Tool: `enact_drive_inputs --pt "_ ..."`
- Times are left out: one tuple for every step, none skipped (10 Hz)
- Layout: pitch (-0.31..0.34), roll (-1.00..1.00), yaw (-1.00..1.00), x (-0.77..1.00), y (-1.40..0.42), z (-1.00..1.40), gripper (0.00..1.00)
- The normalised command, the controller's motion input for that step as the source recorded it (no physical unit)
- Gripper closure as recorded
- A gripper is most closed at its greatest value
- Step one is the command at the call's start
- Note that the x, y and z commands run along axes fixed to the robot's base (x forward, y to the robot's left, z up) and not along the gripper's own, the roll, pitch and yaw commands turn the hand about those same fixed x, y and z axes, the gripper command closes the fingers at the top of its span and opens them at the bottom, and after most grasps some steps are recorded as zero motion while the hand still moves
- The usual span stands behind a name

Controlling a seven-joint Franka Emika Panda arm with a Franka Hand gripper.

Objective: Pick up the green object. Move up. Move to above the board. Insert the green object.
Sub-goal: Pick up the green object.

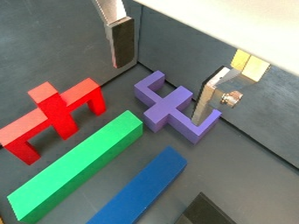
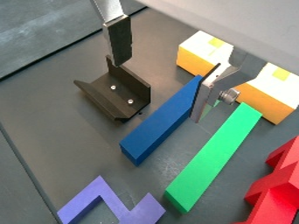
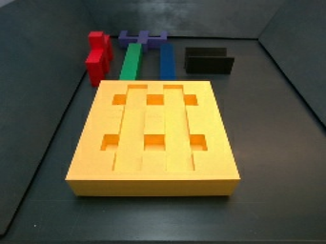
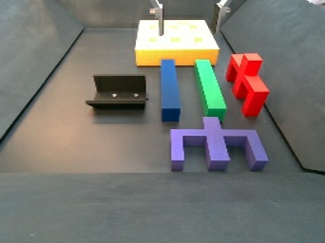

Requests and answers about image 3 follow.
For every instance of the black angle bracket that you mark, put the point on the black angle bracket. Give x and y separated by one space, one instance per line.
207 61

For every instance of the purple forked block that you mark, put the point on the purple forked block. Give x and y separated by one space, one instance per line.
148 42

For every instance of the blue long block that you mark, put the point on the blue long block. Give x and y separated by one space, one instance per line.
167 62

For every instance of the green long block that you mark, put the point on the green long block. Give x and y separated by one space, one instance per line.
131 62

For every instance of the red branched block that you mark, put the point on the red branched block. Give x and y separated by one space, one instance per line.
99 57

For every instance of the yellow slotted board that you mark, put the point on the yellow slotted board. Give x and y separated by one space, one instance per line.
154 141

